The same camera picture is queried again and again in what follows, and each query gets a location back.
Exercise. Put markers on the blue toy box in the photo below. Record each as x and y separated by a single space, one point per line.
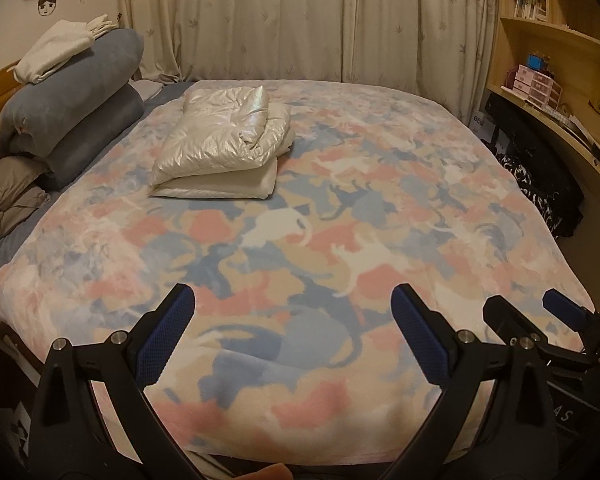
536 61

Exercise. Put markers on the wooden shelf desk unit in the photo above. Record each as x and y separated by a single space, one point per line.
570 55

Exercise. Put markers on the pink drawer organizer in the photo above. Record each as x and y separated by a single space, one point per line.
537 87

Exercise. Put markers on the row of shelf books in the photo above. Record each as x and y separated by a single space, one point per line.
530 5

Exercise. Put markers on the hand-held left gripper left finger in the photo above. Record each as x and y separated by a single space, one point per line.
165 340

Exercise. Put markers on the white cardboard box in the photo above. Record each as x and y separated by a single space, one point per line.
480 127

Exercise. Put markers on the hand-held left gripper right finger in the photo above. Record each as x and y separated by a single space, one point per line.
420 340

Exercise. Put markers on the beige leaf-print curtain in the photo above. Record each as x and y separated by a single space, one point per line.
305 20

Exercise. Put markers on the beige down jacket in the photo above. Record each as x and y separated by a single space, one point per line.
5 195

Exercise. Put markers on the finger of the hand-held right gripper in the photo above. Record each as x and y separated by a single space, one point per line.
562 305
502 312

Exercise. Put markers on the cat printed blanket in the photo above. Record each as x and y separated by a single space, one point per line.
330 210

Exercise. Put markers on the white keyboard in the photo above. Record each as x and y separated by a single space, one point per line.
567 119

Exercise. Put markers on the cream folded towel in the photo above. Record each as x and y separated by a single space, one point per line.
100 25

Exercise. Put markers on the face wall sticker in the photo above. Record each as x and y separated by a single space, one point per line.
48 4

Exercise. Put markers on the person's left hand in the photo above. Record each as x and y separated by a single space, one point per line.
267 474

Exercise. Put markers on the black white patterned cloth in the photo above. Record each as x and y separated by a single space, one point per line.
535 190

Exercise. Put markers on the white folded cloth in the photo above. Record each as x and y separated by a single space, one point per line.
55 50

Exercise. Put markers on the light grey-blue rolled blanket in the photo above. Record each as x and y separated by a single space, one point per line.
80 85

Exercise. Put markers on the black bag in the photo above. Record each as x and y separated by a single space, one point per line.
525 130

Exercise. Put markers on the white puffer jacket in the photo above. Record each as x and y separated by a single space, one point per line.
215 140

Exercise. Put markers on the dark grey-blue rolled blanket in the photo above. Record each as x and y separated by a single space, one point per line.
95 135

